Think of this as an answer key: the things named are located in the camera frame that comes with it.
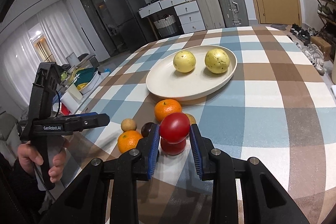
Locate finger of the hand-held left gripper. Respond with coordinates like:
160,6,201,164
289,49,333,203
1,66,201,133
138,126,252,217
64,112,110,134

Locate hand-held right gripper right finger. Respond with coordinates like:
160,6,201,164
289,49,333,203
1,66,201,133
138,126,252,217
189,124,310,224

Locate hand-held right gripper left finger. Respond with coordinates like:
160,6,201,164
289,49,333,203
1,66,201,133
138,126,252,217
39,123,160,224

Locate red tomato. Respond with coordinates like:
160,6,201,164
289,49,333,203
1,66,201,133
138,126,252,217
160,138,187,156
159,112,191,145

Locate dark purple plum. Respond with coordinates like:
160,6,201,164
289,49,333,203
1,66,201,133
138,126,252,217
141,122,155,137

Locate orange mandarin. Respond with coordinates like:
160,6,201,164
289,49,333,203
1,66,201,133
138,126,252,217
117,130,144,153
154,99,182,123

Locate cream round plate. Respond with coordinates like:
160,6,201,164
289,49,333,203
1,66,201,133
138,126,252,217
146,44,237,102

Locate person's left forearm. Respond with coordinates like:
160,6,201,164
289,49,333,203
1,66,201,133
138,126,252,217
0,158,53,224

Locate person's left hand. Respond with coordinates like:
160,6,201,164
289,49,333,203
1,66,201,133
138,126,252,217
17,141,67,184

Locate grey sofa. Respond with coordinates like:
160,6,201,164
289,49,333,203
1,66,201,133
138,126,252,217
0,112,21,167

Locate white curtains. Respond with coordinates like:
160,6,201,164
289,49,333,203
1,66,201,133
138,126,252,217
0,7,91,109

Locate checked tablecloth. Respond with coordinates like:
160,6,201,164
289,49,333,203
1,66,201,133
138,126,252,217
39,26,336,224

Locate white wardrobe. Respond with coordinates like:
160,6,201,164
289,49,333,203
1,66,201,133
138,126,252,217
66,0,111,63

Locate yellow-green guava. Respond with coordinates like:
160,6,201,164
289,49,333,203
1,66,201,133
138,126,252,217
204,48,228,74
173,51,196,73

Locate dark glass cabinet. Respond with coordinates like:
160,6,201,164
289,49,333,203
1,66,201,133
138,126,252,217
75,0,117,56

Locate grey refrigerator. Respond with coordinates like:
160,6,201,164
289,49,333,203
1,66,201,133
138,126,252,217
102,0,147,51

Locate wicker basket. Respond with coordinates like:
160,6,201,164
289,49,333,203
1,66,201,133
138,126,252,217
154,15,180,37

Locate white drawer desk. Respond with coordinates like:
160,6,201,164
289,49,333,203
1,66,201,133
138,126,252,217
138,0,206,33

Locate beige suitcase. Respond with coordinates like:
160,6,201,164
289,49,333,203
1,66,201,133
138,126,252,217
192,0,226,29

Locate silver suitcase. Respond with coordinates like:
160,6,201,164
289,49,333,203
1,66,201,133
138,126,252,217
216,0,249,28

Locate scattered sneakers pile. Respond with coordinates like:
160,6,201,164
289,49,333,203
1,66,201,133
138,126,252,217
286,24,327,75

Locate small cardboard box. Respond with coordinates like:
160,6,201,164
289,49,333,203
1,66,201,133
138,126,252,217
310,36,332,62

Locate wooden shoe rack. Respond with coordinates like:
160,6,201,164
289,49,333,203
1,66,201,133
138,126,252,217
307,0,336,62

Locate black cable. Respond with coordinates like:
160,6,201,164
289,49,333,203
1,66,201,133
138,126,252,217
54,91,61,117

